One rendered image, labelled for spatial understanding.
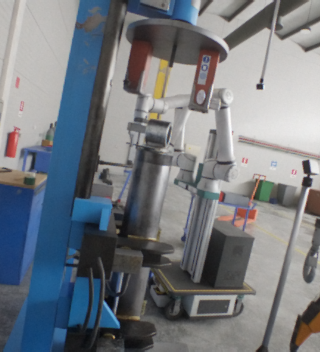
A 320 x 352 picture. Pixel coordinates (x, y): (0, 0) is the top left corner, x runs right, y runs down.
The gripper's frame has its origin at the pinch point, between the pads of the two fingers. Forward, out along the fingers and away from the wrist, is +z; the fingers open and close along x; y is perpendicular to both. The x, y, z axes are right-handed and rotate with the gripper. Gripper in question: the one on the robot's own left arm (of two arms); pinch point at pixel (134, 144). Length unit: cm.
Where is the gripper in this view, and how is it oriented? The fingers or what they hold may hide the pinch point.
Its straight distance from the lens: 190.3
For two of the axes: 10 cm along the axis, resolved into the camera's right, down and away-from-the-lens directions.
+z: -2.0, 9.8, 0.8
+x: -8.4, -1.3, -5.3
